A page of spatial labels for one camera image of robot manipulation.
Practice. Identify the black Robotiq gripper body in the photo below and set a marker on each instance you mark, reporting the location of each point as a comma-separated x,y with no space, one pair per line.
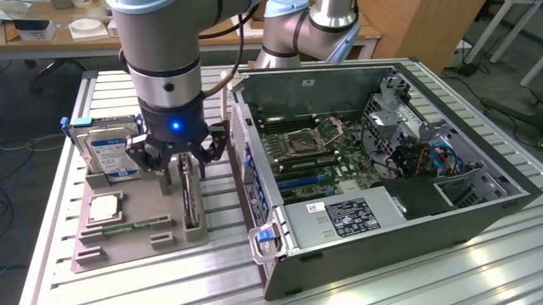
173,124

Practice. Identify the graphics card with metal bracket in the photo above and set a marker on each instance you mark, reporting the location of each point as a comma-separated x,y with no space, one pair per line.
188,197

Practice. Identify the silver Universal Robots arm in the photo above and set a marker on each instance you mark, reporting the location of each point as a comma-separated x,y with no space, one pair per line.
165,63

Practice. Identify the black RAM slot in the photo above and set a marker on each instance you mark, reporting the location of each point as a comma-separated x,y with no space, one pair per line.
268,127
296,155
264,118

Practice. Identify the long black expansion slot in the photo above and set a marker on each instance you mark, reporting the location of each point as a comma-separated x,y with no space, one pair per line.
285,171

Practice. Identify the blue expansion slot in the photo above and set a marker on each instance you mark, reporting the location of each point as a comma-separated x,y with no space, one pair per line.
296,182

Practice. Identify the hard disk with blue caddy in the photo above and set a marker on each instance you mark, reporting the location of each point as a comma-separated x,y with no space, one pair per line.
105,155

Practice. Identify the grey plastic parts rack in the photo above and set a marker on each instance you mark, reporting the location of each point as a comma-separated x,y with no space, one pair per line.
140,203

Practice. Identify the silver CPU chip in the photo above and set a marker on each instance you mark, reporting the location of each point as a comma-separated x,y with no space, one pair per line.
104,206

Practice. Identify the CPU socket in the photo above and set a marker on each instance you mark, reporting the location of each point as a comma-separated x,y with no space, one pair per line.
303,143

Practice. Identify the green RAM stick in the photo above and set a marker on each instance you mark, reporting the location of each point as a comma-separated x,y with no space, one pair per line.
127,228
309,163

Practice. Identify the metal socket cover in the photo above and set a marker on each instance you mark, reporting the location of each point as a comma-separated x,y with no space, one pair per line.
328,130

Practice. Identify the green motherboard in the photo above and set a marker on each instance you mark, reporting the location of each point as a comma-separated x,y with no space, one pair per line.
352,165

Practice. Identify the small white box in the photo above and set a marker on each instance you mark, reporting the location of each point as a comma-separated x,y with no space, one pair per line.
112,30

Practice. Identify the black chair base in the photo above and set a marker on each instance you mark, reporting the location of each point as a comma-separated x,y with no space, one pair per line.
50,70

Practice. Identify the white papers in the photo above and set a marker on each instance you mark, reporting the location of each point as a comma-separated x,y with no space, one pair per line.
249,31

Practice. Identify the silver power supply unit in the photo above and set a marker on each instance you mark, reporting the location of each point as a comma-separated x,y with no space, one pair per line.
305,228

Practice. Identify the white round plastic holder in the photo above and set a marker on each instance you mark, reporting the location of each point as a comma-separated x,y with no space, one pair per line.
87,28

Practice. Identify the brown cardboard box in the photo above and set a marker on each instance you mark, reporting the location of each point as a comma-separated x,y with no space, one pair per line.
257,20

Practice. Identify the wooden desk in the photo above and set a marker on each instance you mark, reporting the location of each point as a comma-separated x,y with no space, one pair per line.
50,44

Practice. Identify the metal disk bay cage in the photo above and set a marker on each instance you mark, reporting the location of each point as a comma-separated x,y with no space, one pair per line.
381,127

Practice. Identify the white box with black top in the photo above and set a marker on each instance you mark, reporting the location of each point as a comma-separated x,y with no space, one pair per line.
36,33

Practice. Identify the grey cup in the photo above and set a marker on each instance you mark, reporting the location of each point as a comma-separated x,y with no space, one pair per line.
61,4

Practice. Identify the clear plastic bag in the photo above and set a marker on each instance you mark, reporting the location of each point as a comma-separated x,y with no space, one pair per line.
14,9

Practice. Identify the open dark grey PC case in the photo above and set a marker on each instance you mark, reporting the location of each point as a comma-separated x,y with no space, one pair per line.
381,254

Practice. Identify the wooden cabinet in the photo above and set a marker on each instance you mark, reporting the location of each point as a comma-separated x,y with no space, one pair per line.
440,31

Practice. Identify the black power adapter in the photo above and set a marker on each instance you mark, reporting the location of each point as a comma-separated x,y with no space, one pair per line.
467,69

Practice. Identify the grey disk bay bracket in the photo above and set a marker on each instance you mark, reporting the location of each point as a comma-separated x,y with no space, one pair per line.
465,178

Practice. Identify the white table frame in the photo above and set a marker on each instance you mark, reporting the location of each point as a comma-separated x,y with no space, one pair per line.
487,31

